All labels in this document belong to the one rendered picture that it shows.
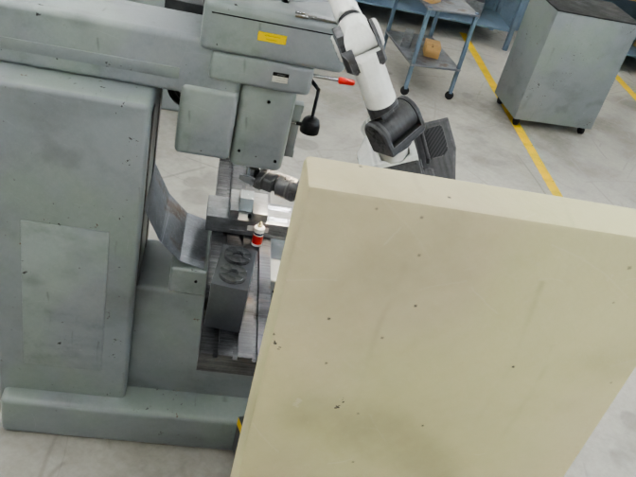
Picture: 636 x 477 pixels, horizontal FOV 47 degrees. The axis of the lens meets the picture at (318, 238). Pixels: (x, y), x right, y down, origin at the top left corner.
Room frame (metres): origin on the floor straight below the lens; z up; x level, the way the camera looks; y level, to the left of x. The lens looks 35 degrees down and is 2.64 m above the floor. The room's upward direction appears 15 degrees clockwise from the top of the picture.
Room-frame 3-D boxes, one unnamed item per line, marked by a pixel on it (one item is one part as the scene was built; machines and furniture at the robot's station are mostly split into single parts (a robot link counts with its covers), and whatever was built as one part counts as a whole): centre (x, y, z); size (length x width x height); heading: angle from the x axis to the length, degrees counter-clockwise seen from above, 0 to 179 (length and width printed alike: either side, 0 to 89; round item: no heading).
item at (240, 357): (2.28, 0.28, 0.92); 1.24 x 0.23 x 0.08; 12
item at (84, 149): (2.21, 0.90, 0.78); 0.50 x 0.47 x 1.56; 102
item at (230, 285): (1.89, 0.24, 1.06); 0.22 x 0.12 x 0.20; 5
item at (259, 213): (2.41, 0.25, 1.05); 0.15 x 0.06 x 0.04; 12
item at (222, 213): (2.40, 0.28, 1.01); 0.35 x 0.15 x 0.11; 102
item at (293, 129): (2.36, 0.19, 1.45); 0.04 x 0.04 x 0.21; 12
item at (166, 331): (2.34, 0.27, 0.46); 0.81 x 0.32 x 0.60; 102
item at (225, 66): (2.33, 0.34, 1.68); 0.34 x 0.24 x 0.10; 102
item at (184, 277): (2.33, 0.29, 0.82); 0.50 x 0.35 x 0.12; 102
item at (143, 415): (2.28, 0.54, 0.10); 1.20 x 0.60 x 0.20; 102
